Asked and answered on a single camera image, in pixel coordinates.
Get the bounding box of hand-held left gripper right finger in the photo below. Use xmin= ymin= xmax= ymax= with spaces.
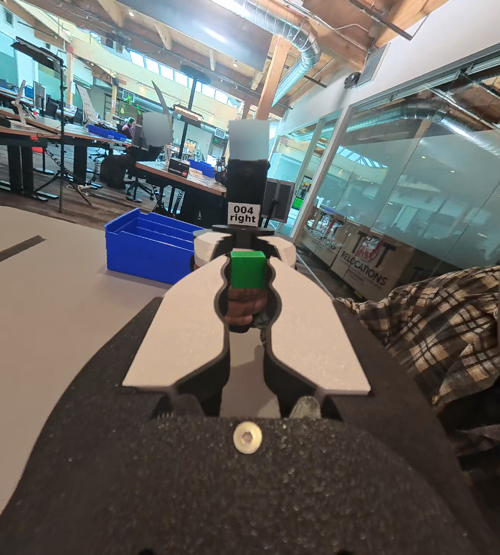
xmin=262 ymin=256 xmax=371 ymax=418

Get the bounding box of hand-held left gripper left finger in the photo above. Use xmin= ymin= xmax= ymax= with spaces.
xmin=122 ymin=255 xmax=231 ymax=418

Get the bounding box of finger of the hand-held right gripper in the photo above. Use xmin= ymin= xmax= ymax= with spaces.
xmin=193 ymin=230 xmax=233 ymax=271
xmin=259 ymin=234 xmax=297 ymax=271

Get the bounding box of green wooden cube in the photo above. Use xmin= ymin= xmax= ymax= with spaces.
xmin=230 ymin=251 xmax=266 ymax=289

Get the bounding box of blue plastic bin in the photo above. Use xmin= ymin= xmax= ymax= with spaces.
xmin=105 ymin=208 xmax=205 ymax=285

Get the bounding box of person's right forearm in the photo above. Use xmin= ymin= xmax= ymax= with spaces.
xmin=336 ymin=265 xmax=500 ymax=412

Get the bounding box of person's right hand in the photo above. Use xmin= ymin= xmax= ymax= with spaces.
xmin=225 ymin=288 xmax=271 ymax=333

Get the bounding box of printed cardboard box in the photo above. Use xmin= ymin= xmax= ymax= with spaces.
xmin=330 ymin=225 xmax=415 ymax=301
xmin=300 ymin=217 xmax=347 ymax=266

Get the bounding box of grey panel light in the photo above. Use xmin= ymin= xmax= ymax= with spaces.
xmin=264 ymin=180 xmax=296 ymax=224

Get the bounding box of wooden desk with black legs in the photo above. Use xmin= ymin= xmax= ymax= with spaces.
xmin=0 ymin=110 xmax=134 ymax=201
xmin=135 ymin=160 xmax=229 ymax=217

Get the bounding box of black office chair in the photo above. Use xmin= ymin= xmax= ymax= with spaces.
xmin=103 ymin=143 xmax=168 ymax=204

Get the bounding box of black light stand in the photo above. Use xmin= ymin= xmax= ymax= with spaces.
xmin=11 ymin=37 xmax=93 ymax=214

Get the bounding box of person's plaid shirt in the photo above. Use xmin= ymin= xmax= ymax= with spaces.
xmin=443 ymin=347 xmax=500 ymax=555

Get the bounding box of silver ventilation duct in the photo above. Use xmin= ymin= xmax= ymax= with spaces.
xmin=272 ymin=19 xmax=322 ymax=105

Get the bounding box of wall vent grille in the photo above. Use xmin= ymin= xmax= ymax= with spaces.
xmin=356 ymin=43 xmax=390 ymax=87

